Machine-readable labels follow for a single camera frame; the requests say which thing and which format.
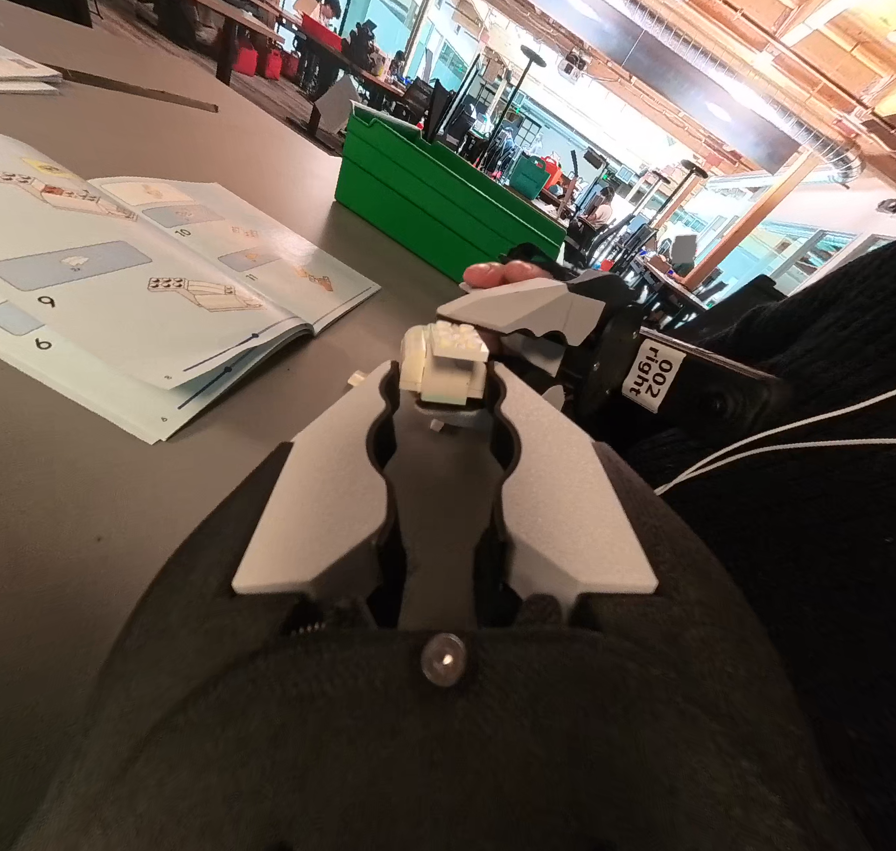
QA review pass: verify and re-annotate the red crate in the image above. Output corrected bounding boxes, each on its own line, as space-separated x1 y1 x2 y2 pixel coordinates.
301 14 344 53

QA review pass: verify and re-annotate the white cable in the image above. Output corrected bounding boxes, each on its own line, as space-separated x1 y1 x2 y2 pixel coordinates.
654 389 896 495

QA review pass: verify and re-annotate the pale blue instruction booklet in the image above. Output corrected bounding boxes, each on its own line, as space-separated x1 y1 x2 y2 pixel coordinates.
0 133 382 446

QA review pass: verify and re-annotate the person's right hand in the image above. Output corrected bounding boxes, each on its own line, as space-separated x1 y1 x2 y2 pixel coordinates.
462 259 561 292

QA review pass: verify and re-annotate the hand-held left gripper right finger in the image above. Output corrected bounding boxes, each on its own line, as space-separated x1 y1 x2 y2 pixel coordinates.
492 364 659 596

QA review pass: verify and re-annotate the white paper stack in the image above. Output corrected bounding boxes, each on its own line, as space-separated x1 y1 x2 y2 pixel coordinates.
0 46 64 95

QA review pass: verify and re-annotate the long wooden table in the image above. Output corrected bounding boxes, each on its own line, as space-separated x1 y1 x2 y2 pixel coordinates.
98 0 288 85

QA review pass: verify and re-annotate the green plastic bin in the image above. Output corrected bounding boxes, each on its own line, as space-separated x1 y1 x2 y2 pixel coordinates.
335 108 568 284

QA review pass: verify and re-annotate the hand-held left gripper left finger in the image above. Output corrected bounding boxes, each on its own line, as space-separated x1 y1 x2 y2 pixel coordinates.
231 361 391 594

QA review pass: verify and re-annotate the white toy brick assembly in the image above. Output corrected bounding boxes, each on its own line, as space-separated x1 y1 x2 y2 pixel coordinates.
399 321 491 407

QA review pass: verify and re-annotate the white cardboard sheet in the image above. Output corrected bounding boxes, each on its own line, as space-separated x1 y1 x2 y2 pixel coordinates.
311 74 361 131

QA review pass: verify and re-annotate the wooden stick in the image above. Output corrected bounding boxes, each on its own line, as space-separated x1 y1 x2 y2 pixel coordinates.
49 63 219 113

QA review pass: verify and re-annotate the person's torso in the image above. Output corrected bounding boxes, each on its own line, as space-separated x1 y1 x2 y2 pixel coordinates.
623 431 896 851

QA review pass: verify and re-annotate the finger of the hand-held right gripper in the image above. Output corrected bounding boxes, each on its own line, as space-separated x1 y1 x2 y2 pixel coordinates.
437 273 610 348
419 384 568 433

